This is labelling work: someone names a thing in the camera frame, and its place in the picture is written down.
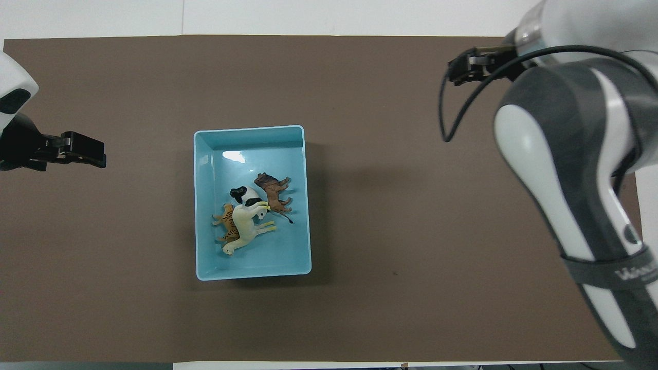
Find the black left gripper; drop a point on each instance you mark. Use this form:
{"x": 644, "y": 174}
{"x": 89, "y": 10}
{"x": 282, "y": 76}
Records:
{"x": 25, "y": 149}

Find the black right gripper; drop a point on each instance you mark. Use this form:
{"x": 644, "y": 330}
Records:
{"x": 506, "y": 59}

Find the orange striped tiger toy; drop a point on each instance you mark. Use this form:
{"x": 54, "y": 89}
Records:
{"x": 227, "y": 221}

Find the black and white panda toy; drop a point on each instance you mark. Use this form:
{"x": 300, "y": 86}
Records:
{"x": 247, "y": 194}

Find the cream llama toy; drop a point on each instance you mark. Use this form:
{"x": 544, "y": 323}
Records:
{"x": 247, "y": 226}

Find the brown lion toy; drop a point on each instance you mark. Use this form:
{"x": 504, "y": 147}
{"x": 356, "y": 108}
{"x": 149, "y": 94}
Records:
{"x": 275, "y": 191}

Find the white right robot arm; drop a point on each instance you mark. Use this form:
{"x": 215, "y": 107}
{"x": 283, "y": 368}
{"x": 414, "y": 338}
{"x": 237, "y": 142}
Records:
{"x": 576, "y": 169}

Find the light blue storage box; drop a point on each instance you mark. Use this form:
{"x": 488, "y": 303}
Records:
{"x": 267, "y": 257}

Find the brown table mat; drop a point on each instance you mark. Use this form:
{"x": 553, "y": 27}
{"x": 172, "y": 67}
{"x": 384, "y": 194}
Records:
{"x": 360, "y": 103}

